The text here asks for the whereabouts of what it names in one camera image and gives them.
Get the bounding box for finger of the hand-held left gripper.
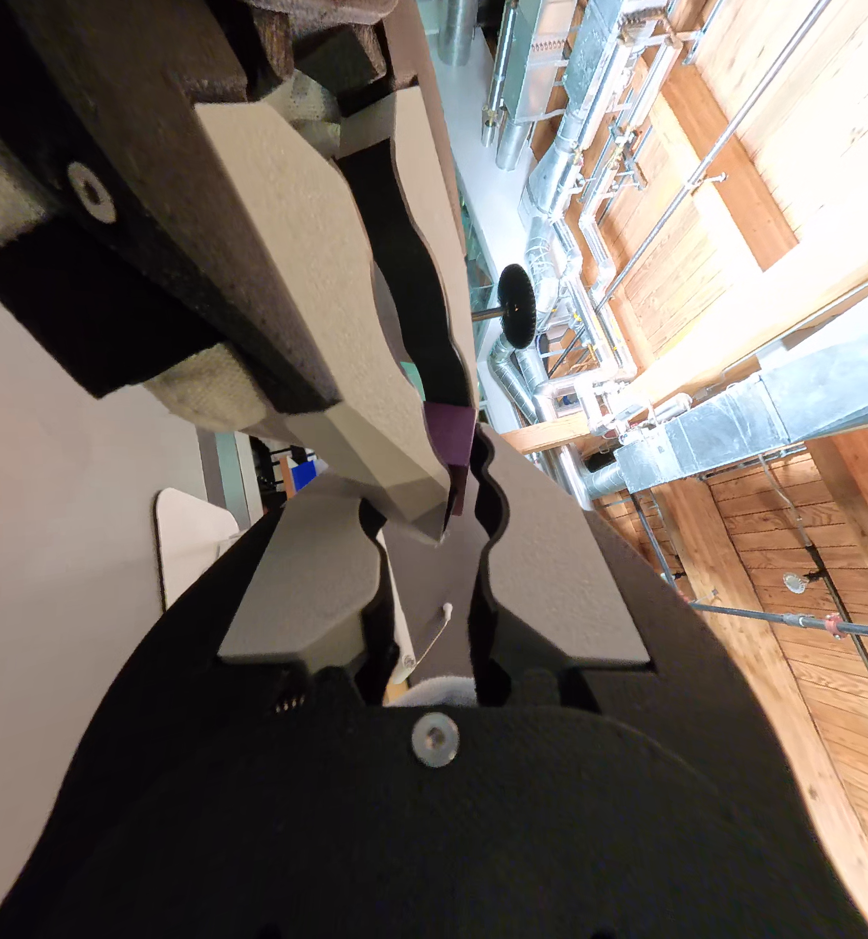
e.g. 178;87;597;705
194;97;454;545
337;87;479;409

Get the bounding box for insulated silver pipes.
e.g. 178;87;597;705
478;132;706;514

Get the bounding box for rectangular galvanized duct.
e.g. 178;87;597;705
613;330;868;494

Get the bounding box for large silver duct with vent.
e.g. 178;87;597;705
481;0;625;173

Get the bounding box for black floor lamp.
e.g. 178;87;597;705
470;263;539;351

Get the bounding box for grey sprinkler pipe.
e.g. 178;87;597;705
687;598;868;643

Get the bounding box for person's left hand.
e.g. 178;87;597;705
0;69;344;435

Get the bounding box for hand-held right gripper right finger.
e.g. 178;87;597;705
467;424;652;707

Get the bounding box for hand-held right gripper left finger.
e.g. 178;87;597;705
217;474;400;705

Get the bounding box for purple cube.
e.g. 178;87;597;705
422;400;477;518

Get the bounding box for dark board on white stand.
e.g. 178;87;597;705
154;486;479;691

